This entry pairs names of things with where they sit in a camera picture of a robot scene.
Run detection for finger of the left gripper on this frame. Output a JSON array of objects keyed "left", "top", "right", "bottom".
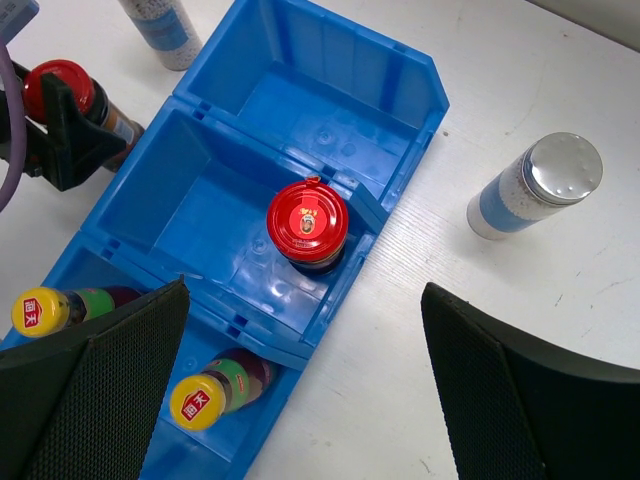
[
  {"left": 40, "top": 74, "right": 126, "bottom": 191},
  {"left": 0, "top": 59, "right": 31, "bottom": 151}
]

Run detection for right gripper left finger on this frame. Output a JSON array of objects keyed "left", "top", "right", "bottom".
[{"left": 1, "top": 279, "right": 190, "bottom": 479}]

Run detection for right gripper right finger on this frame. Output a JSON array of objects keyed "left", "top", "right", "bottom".
[{"left": 421, "top": 282, "right": 639, "bottom": 479}]

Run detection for red-lid sauce jar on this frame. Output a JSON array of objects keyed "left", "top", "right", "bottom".
[
  {"left": 266, "top": 176, "right": 349, "bottom": 275},
  {"left": 23, "top": 59, "right": 144, "bottom": 173}
]

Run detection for yellow-cap sauce bottle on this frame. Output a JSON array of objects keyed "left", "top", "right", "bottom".
[
  {"left": 169, "top": 348, "right": 279, "bottom": 431},
  {"left": 11, "top": 286, "right": 142, "bottom": 338}
]

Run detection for left white shaker silver cap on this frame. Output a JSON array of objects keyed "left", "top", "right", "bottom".
[{"left": 119, "top": 0, "right": 202, "bottom": 71}]

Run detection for white shaker silver cap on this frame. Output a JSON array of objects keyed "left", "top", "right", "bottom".
[
  {"left": 466, "top": 132, "right": 603, "bottom": 240},
  {"left": 119, "top": 0, "right": 202, "bottom": 71}
]

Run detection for blue plastic divided bin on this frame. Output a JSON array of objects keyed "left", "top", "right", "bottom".
[{"left": 0, "top": 0, "right": 451, "bottom": 480}]

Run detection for right white shaker silver cap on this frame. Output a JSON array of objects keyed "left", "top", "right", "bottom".
[{"left": 466, "top": 132, "right": 603, "bottom": 240}]

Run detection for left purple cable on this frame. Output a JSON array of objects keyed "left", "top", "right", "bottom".
[{"left": 0, "top": 42, "right": 27, "bottom": 214}]

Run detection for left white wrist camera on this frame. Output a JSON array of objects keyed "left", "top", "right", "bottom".
[{"left": 0, "top": 0, "right": 39, "bottom": 44}]

